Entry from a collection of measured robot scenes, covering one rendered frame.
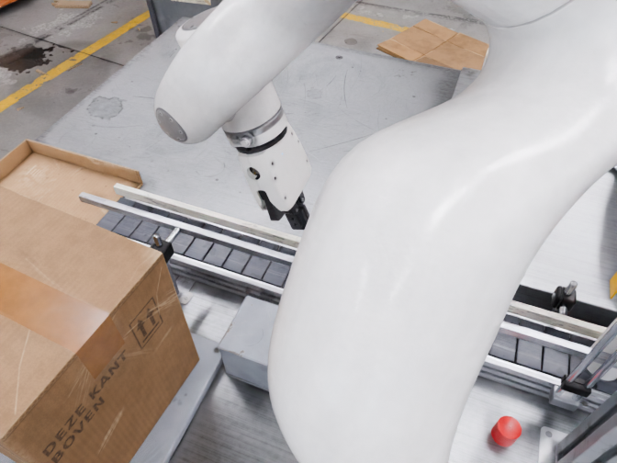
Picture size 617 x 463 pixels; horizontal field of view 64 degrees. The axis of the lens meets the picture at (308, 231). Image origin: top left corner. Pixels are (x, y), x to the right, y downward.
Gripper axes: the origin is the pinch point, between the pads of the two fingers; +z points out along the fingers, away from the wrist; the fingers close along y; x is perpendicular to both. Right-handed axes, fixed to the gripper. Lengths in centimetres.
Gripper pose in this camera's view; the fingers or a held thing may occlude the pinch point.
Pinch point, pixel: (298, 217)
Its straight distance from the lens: 76.8
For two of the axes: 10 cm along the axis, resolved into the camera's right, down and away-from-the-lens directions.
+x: -8.7, -0.3, 4.8
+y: 3.6, -7.0, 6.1
